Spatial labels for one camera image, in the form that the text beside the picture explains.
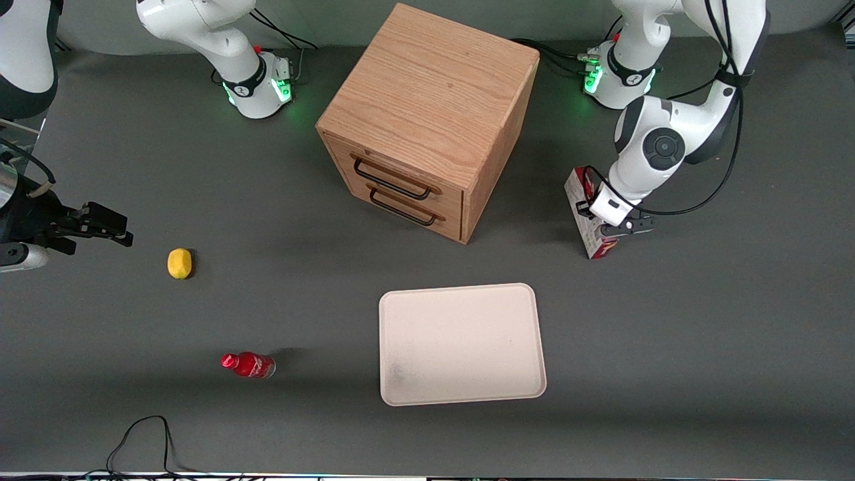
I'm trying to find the black base cable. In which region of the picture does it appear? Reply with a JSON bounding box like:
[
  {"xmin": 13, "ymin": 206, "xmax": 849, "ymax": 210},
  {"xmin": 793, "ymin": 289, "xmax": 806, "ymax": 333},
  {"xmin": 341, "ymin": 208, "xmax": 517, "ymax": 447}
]
[
  {"xmin": 511, "ymin": 38, "xmax": 602, "ymax": 75},
  {"xmin": 212, "ymin": 8, "xmax": 320, "ymax": 86}
]

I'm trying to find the black left base cable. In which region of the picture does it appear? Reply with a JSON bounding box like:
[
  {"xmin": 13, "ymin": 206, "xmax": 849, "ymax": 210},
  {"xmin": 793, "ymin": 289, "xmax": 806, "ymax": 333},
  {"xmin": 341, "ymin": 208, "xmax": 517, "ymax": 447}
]
[{"xmin": 511, "ymin": 38, "xmax": 602, "ymax": 75}]

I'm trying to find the red cola bottle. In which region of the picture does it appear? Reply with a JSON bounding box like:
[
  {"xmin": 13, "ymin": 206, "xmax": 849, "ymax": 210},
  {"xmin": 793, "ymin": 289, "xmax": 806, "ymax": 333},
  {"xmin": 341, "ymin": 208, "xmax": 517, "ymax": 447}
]
[{"xmin": 220, "ymin": 351, "xmax": 277, "ymax": 379}]

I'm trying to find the black right base cable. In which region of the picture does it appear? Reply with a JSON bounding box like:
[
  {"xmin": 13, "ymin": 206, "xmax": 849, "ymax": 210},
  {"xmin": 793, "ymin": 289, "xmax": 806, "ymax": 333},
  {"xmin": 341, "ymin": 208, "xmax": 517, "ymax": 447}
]
[{"xmin": 212, "ymin": 8, "xmax": 320, "ymax": 86}]

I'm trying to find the wooden two-drawer cabinet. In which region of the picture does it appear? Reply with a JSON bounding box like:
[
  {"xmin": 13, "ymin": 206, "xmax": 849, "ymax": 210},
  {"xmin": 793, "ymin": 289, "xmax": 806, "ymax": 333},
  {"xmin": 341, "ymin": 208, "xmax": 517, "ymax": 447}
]
[{"xmin": 315, "ymin": 3, "xmax": 540, "ymax": 245}]

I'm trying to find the yellow lemon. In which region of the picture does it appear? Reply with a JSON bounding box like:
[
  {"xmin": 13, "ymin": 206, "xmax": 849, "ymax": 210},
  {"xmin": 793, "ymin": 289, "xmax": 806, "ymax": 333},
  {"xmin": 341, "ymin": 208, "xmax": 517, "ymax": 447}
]
[{"xmin": 167, "ymin": 248, "xmax": 193, "ymax": 280}]

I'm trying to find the red tartan cookie box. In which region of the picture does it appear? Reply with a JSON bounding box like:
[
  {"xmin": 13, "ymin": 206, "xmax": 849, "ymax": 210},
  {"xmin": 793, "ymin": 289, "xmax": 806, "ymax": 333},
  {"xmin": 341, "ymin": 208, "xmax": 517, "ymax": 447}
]
[{"xmin": 564, "ymin": 166, "xmax": 620, "ymax": 260}]

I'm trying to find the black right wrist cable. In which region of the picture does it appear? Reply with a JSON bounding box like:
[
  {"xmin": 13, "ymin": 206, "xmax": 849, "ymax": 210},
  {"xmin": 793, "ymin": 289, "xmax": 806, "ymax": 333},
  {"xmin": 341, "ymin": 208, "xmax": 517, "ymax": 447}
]
[{"xmin": 0, "ymin": 137, "xmax": 55, "ymax": 198}]

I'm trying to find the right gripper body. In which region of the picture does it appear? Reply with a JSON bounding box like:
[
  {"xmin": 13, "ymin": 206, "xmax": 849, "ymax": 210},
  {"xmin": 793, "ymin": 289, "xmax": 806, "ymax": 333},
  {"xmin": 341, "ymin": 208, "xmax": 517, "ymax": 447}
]
[{"xmin": 0, "ymin": 177, "xmax": 84, "ymax": 256}]

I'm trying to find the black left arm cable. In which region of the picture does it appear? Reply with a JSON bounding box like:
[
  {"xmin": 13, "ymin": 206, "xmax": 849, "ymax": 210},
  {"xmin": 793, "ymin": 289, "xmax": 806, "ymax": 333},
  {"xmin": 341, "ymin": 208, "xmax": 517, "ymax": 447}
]
[{"xmin": 581, "ymin": 0, "xmax": 746, "ymax": 218}]

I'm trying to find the thin black cable loop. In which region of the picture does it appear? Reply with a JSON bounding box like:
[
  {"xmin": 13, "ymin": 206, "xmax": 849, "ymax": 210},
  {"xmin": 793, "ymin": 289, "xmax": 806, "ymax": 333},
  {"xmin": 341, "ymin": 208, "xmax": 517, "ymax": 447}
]
[{"xmin": 106, "ymin": 415, "xmax": 201, "ymax": 478}]

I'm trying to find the beige plastic tray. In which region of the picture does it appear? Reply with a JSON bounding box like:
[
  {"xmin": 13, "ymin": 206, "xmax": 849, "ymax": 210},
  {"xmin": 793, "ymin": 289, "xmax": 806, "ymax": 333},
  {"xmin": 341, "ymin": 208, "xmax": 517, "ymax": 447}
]
[{"xmin": 378, "ymin": 283, "xmax": 548, "ymax": 407}]

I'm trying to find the black drawer handle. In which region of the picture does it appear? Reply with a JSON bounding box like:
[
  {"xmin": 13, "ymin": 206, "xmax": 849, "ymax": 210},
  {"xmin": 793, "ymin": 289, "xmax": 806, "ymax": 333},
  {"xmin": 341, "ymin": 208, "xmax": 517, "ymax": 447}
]
[
  {"xmin": 352, "ymin": 157, "xmax": 434, "ymax": 201},
  {"xmin": 369, "ymin": 187, "xmax": 440, "ymax": 226}
]

